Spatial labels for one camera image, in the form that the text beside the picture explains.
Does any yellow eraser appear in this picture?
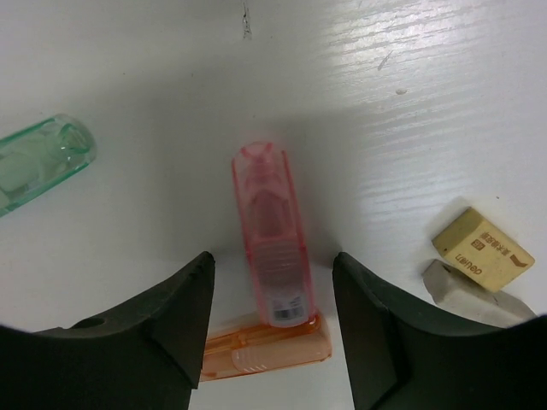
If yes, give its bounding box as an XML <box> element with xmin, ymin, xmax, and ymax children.
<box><xmin>432</xmin><ymin>208</ymin><xmax>535</xmax><ymax>292</ymax></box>

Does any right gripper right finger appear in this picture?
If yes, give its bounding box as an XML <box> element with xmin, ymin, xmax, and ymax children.
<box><xmin>332</xmin><ymin>252</ymin><xmax>546</xmax><ymax>409</ymax></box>

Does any pink correction tape case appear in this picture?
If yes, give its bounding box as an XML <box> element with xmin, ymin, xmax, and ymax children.
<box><xmin>232</xmin><ymin>142</ymin><xmax>316</xmax><ymax>328</ymax></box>

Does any green correction tape case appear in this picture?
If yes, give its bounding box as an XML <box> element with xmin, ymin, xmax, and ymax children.
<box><xmin>1</xmin><ymin>114</ymin><xmax>97</xmax><ymax>216</ymax></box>

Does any orange correction tape case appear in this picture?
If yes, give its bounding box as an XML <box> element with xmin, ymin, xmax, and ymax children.
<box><xmin>200</xmin><ymin>313</ymin><xmax>332</xmax><ymax>382</ymax></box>

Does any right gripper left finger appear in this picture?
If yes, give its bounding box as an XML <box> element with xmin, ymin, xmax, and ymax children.
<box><xmin>1</xmin><ymin>252</ymin><xmax>215</xmax><ymax>409</ymax></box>

